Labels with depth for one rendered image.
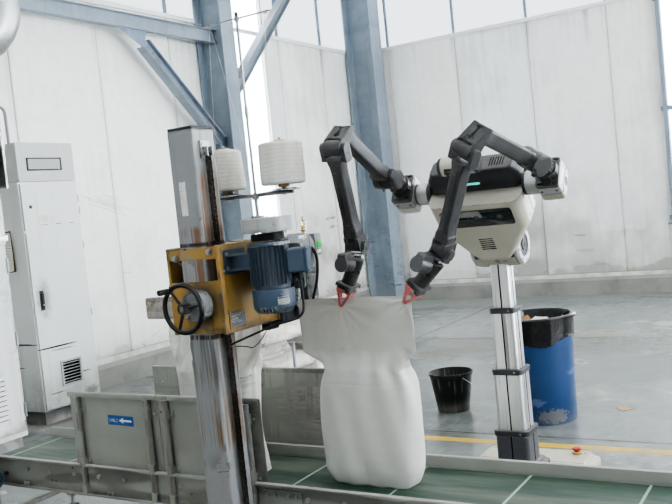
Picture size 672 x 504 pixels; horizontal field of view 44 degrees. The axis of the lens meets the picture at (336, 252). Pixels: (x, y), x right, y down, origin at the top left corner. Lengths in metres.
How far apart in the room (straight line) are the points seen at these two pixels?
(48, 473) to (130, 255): 4.38
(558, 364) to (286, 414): 1.98
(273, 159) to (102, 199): 5.19
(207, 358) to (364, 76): 9.28
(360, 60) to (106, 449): 8.98
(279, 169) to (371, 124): 8.97
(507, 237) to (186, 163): 1.27
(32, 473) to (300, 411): 1.30
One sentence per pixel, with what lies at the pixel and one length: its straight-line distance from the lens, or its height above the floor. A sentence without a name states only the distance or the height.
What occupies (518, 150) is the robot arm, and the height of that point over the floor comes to 1.56.
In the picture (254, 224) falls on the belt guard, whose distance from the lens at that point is 2.87.
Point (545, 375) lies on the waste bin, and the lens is 5.19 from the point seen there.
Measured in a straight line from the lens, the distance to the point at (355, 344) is 3.21.
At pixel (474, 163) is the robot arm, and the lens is 2.77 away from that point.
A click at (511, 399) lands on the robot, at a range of 3.57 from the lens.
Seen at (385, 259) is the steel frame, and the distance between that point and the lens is 11.90.
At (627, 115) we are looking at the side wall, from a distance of 10.96.
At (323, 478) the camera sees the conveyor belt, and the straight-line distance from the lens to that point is 3.40.
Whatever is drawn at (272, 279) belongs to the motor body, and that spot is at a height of 1.20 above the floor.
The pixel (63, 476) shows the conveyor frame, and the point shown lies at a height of 0.35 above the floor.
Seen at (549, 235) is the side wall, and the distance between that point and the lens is 11.23.
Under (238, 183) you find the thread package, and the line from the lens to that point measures 3.18.
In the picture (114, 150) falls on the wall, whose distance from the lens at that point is 8.29.
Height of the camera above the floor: 1.42
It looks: 3 degrees down
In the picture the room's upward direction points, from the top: 6 degrees counter-clockwise
